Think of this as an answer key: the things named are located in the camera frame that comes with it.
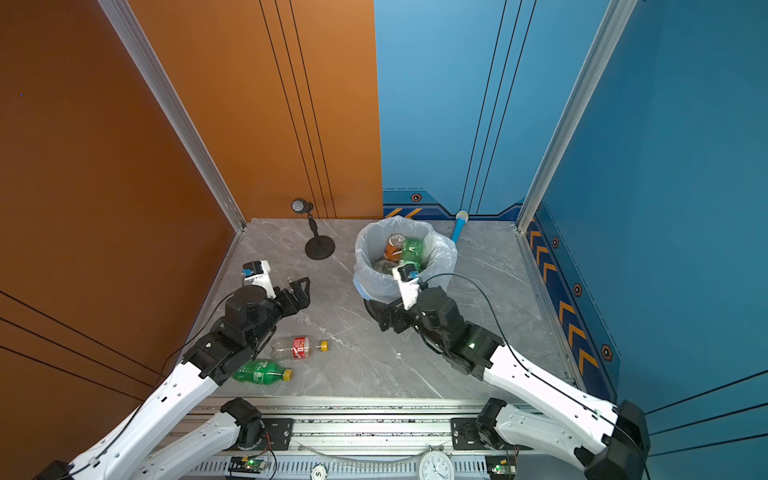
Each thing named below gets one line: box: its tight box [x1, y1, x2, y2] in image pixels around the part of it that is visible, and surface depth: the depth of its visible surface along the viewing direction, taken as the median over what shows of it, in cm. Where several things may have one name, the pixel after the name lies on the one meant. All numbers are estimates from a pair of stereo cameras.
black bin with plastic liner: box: [353, 215, 457, 323], surface depth 82 cm
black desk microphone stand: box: [291, 198, 335, 261], surface depth 114 cm
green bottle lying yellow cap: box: [234, 360, 294, 385], surface depth 81 cm
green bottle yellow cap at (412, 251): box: [402, 237, 424, 271], surface depth 85 cm
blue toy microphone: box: [452, 210, 469, 243], surface depth 122 cm
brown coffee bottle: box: [383, 233, 406, 262], surface depth 90 cm
